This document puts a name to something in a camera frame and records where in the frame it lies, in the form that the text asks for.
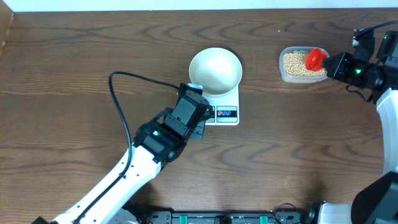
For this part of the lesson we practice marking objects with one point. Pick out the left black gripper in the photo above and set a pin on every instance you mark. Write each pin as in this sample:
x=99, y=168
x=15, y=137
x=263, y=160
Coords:
x=199, y=122

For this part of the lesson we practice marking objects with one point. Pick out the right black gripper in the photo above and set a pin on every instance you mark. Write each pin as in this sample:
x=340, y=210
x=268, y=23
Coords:
x=337, y=72

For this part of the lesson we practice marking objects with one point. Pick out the red plastic measuring scoop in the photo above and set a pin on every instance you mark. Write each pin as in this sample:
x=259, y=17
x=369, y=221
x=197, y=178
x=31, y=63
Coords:
x=315, y=59

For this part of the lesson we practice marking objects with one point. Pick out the white digital kitchen scale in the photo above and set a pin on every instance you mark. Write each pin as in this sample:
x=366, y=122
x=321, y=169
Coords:
x=225, y=107

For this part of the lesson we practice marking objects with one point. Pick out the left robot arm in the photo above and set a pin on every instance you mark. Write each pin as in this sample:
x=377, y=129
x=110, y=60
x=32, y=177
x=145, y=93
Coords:
x=157, y=142

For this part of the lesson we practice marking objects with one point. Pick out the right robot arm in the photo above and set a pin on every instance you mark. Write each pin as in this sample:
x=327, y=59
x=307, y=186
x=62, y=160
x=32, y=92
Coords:
x=376, y=71

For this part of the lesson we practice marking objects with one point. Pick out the white ceramic bowl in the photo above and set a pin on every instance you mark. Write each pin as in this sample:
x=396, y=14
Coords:
x=217, y=70

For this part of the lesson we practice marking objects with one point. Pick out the clear plastic container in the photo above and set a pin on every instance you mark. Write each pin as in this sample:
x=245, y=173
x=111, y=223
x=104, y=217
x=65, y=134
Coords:
x=297, y=79

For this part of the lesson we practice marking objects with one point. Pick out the soybeans in container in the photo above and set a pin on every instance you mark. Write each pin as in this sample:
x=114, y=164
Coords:
x=294, y=64

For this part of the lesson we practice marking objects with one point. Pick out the cardboard panel at left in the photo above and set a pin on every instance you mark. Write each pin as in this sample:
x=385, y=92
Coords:
x=6, y=19

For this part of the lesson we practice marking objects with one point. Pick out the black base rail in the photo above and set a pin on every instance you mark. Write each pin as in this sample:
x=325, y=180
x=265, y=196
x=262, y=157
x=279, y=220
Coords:
x=167, y=217

